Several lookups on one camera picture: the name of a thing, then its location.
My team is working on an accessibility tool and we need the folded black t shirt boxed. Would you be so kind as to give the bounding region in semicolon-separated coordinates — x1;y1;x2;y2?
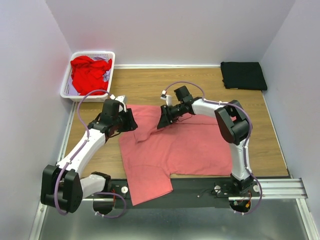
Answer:
220;61;268;91

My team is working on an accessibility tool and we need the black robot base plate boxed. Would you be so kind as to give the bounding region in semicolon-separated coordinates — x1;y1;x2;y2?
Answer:
82;176;267;215

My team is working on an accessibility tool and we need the white plastic laundry basket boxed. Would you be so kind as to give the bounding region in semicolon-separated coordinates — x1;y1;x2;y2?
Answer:
60;50;116;102

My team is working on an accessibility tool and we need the pink t shirt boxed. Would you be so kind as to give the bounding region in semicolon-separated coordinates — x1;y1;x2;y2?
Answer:
119;104;232;206

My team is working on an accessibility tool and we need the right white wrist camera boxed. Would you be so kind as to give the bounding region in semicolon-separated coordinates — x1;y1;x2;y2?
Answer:
160;90;172;106

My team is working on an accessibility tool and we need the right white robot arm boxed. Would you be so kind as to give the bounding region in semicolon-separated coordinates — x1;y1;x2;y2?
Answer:
157;85;254;196

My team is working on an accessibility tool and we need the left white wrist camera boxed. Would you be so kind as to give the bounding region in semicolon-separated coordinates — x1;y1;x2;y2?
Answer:
109;94;128;112

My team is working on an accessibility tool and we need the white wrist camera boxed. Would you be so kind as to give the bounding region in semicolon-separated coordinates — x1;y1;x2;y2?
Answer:
109;94;128;112
160;90;172;106

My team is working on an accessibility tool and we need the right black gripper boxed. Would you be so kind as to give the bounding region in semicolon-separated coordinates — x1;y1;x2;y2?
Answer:
156;102;184;130

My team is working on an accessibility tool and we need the red t shirt in basket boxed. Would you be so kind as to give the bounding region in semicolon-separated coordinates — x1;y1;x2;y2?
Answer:
70;55;113;96

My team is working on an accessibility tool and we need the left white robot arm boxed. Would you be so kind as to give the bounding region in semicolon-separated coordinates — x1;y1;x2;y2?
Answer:
40;95;138;216

